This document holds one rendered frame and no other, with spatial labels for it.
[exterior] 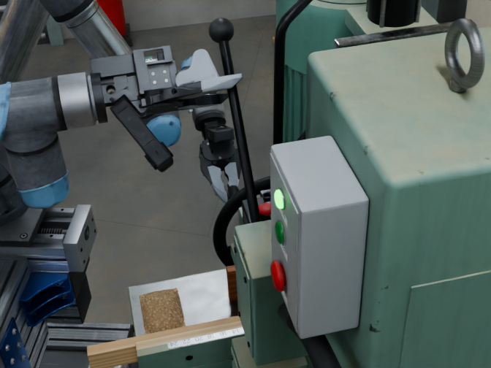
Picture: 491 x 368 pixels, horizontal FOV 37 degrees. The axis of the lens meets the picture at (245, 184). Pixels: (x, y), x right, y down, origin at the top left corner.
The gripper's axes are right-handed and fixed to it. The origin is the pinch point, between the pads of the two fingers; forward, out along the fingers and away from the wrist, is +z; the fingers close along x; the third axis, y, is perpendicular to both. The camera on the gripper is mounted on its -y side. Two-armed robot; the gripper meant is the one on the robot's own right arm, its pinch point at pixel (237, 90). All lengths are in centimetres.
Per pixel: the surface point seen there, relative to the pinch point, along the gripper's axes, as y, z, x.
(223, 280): -28.8, -3.5, 30.8
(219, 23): 8.6, -1.7, -5.8
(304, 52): 0.3, 5.6, -18.9
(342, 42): -2.1, 5.8, -33.1
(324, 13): 3.5, 7.5, -23.4
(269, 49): 64, 67, 277
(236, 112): -3.7, -1.5, -5.0
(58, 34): 94, -41, 302
